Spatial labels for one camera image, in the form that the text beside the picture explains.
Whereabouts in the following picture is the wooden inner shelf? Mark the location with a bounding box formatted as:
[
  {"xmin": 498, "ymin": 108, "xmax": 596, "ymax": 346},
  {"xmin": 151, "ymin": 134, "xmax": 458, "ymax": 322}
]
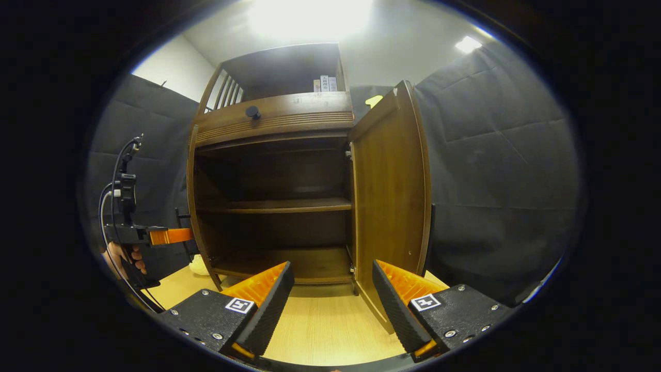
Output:
[{"xmin": 196, "ymin": 198, "xmax": 353, "ymax": 214}]

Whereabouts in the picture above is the small ceiling light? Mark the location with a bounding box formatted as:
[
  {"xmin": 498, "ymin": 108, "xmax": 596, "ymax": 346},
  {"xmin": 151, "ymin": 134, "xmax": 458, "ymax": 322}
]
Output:
[{"xmin": 454, "ymin": 35, "xmax": 483, "ymax": 54}]

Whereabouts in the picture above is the large ceiling light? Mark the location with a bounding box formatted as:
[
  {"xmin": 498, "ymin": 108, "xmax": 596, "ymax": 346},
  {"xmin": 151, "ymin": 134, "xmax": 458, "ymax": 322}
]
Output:
[{"xmin": 248, "ymin": 0, "xmax": 373, "ymax": 39}]

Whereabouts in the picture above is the wooden cabinet drawer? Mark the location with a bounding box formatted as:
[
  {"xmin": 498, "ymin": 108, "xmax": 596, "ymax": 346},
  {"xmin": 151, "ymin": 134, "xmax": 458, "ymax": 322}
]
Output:
[{"xmin": 195, "ymin": 92, "xmax": 356, "ymax": 148}]

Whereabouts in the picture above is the cream plush toy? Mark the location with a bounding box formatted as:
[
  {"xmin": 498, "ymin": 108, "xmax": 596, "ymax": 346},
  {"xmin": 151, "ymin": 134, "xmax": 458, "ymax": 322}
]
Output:
[{"xmin": 188, "ymin": 254, "xmax": 211, "ymax": 277}]

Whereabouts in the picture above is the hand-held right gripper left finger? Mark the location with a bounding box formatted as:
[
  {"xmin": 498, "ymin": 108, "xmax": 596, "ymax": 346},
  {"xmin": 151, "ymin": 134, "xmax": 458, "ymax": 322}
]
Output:
[{"xmin": 155, "ymin": 261, "xmax": 295, "ymax": 362}]

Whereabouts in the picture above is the wooden cabinet door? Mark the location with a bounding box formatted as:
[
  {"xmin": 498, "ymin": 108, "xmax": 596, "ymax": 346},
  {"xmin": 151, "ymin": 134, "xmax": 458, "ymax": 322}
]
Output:
[
  {"xmin": 186, "ymin": 126, "xmax": 224, "ymax": 291},
  {"xmin": 349, "ymin": 80, "xmax": 432, "ymax": 334}
]

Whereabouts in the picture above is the wooden double-door shoe cabinet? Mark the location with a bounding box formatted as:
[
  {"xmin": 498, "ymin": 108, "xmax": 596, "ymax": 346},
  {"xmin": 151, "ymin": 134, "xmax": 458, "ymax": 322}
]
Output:
[{"xmin": 186, "ymin": 43, "xmax": 432, "ymax": 334}]

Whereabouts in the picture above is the black backdrop cloth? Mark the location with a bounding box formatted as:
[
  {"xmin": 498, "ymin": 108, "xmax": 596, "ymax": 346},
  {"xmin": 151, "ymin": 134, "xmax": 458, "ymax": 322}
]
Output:
[{"xmin": 85, "ymin": 44, "xmax": 581, "ymax": 305}]

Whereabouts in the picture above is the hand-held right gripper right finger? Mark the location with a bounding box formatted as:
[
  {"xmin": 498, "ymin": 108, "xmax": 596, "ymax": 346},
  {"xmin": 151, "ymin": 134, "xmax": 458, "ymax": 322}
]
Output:
[{"xmin": 372, "ymin": 259, "xmax": 514, "ymax": 362}]

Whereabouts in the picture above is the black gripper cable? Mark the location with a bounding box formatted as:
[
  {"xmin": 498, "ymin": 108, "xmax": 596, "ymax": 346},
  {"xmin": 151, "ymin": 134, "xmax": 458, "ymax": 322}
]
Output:
[{"xmin": 98, "ymin": 137, "xmax": 166, "ymax": 314}]

